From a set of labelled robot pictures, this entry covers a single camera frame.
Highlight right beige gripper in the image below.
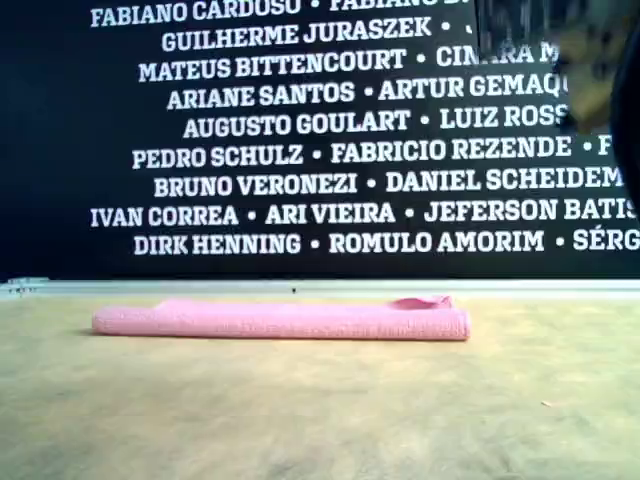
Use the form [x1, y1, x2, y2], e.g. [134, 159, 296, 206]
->
[554, 24, 621, 134]

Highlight pink microfibre cloth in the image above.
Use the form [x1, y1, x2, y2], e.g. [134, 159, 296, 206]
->
[91, 294, 472, 345]

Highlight brown felt table cover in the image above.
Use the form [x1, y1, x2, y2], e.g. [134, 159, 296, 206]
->
[0, 294, 640, 480]

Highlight black banner white names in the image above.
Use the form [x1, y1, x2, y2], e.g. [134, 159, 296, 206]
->
[0, 0, 640, 281]

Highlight aluminium frame rail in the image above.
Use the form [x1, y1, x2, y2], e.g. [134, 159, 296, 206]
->
[0, 277, 640, 304]

